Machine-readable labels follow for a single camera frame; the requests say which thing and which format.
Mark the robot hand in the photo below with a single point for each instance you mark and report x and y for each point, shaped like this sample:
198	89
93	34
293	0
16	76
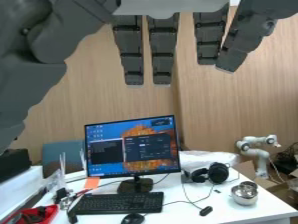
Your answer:
27	50

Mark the black case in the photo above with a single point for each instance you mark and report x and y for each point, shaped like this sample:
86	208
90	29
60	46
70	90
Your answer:
13	163

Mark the black computer monitor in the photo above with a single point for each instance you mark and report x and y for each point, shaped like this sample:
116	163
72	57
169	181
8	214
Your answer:
133	146

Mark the orange paper note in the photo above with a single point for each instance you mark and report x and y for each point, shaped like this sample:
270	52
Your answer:
92	183

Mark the black keyboard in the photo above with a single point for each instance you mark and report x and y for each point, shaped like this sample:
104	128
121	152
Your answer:
114	202

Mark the white plastic bag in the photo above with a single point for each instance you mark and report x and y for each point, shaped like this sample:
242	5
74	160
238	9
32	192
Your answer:
207	156

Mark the black computer mouse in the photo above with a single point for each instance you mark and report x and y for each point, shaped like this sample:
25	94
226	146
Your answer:
133	219

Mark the black headphones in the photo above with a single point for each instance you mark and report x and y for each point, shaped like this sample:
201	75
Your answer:
219	171

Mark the small white jointed device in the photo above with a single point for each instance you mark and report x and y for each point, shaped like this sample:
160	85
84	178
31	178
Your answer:
261	160

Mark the small black oval device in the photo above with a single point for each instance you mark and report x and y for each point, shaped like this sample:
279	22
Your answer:
205	211

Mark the metal bowl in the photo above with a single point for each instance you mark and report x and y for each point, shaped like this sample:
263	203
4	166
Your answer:
243	195

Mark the white desk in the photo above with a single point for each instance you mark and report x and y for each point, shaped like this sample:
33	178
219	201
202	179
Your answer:
261	216

